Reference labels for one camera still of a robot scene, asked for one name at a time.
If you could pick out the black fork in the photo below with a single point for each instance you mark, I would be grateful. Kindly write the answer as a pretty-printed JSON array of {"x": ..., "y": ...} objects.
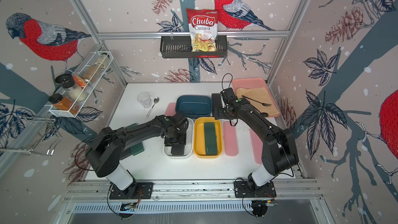
[{"x": 263, "y": 104}]

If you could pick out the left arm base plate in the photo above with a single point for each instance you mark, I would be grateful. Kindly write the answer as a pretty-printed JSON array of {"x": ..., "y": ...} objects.
[{"x": 137, "y": 190}]

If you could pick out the black spoon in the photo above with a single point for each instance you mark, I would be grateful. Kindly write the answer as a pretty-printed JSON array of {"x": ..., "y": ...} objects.
[{"x": 264, "y": 114}]

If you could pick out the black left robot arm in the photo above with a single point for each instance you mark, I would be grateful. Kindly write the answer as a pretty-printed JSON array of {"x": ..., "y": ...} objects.
[{"x": 107, "y": 150}]

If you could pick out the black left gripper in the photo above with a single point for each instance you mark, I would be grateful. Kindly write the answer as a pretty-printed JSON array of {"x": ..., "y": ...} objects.
[{"x": 183, "y": 131}]

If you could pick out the tan cloth mat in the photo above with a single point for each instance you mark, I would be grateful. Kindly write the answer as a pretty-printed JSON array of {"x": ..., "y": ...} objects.
[{"x": 262, "y": 95}]

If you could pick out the red cassava chips bag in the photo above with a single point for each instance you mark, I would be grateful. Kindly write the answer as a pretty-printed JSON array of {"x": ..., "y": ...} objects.
[{"x": 203, "y": 28}]

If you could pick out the yellow storage box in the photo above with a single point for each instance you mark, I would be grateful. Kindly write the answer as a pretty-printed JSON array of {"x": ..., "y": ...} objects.
[{"x": 199, "y": 137}]

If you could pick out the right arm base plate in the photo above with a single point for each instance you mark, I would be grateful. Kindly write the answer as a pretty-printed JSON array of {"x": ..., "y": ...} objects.
[{"x": 242, "y": 188}]

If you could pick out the white storage box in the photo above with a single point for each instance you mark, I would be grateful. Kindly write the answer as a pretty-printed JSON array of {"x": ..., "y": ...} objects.
[{"x": 188, "y": 148}]

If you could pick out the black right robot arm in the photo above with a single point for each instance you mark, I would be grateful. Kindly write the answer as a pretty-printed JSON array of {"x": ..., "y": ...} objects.
[{"x": 279, "y": 152}]

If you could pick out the tan spice jar rear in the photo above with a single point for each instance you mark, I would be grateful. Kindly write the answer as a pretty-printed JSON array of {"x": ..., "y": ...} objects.
[{"x": 94, "y": 72}]

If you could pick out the clear drinking glass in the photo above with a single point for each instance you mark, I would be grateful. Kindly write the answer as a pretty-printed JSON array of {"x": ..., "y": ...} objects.
[{"x": 145, "y": 100}]

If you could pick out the metal spoon white handle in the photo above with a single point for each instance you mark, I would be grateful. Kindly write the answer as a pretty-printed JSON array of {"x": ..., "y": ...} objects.
[{"x": 156, "y": 100}]

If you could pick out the black lid spice grinder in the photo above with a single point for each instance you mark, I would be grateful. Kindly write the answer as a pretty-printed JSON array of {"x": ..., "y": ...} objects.
[{"x": 75, "y": 92}]

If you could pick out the aluminium front rail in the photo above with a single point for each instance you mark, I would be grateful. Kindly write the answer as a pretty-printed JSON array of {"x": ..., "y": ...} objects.
[{"x": 194, "y": 190}]

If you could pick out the black pencil case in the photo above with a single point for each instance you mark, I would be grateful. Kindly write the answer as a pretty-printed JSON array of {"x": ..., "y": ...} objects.
[
  {"x": 177, "y": 150},
  {"x": 217, "y": 108}
]

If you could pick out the metal wire hanger rack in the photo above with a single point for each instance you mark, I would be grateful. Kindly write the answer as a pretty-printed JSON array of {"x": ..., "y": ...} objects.
[{"x": 31, "y": 135}]

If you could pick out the white wire spice rack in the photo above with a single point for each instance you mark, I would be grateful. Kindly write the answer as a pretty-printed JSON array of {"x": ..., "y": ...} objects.
[{"x": 87, "y": 87}]

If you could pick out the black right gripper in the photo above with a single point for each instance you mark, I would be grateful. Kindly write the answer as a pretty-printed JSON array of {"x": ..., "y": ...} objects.
[{"x": 227, "y": 117}]

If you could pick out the pink tray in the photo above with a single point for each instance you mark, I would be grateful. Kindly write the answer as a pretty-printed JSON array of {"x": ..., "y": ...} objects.
[{"x": 249, "y": 83}]

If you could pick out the dark teal storage box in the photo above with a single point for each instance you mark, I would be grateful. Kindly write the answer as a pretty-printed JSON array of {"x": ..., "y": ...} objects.
[{"x": 194, "y": 106}]

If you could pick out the green pencil case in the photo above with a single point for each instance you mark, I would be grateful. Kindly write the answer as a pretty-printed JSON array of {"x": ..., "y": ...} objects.
[
  {"x": 211, "y": 148},
  {"x": 137, "y": 149}
]

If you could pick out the orange spice jar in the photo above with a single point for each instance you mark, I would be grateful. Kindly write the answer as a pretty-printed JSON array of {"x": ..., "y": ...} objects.
[{"x": 63, "y": 103}]

